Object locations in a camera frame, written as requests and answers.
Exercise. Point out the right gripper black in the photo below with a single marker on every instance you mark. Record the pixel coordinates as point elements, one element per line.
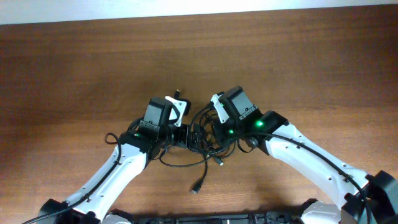
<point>221,134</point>

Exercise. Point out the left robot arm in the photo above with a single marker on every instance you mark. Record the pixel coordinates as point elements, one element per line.
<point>161,126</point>

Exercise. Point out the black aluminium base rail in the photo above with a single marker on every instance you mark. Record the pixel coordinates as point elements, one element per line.
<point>246,218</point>

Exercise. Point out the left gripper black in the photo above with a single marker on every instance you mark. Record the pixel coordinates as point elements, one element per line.
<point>194,134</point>

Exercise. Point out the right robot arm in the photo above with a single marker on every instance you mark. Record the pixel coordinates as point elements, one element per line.
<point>356,195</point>

